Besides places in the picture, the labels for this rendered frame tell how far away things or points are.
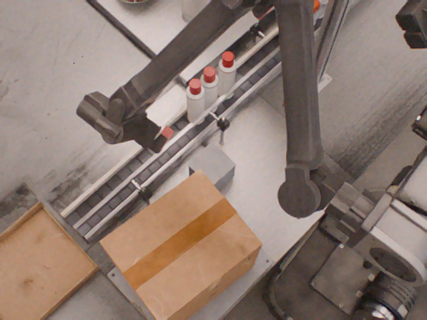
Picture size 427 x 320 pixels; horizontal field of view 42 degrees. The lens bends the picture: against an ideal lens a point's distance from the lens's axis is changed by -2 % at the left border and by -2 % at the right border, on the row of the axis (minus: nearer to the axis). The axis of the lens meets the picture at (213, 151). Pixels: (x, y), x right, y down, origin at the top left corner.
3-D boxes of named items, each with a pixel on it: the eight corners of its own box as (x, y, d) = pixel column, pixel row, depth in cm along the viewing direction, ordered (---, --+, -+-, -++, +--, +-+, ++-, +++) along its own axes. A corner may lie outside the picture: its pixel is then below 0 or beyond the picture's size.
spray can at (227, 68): (225, 81, 177) (228, 45, 159) (237, 92, 176) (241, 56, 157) (213, 92, 176) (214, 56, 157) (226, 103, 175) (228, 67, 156)
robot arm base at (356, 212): (350, 250, 105) (367, 232, 94) (315, 223, 107) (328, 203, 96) (375, 215, 108) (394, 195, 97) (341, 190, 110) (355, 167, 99)
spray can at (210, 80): (209, 95, 175) (209, 59, 157) (220, 106, 174) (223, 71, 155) (197, 106, 174) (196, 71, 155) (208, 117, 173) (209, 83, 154)
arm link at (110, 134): (113, 151, 121) (124, 129, 119) (89, 132, 122) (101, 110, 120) (130, 146, 127) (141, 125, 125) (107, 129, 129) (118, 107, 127)
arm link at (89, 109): (123, 106, 114) (148, 97, 122) (83, 75, 117) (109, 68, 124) (105, 151, 120) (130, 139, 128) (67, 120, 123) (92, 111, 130)
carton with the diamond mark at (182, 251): (200, 202, 165) (200, 168, 140) (254, 267, 158) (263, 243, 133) (115, 265, 157) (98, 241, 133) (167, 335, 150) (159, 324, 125)
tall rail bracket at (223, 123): (212, 126, 177) (213, 101, 162) (229, 142, 175) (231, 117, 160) (204, 133, 176) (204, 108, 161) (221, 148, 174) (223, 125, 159)
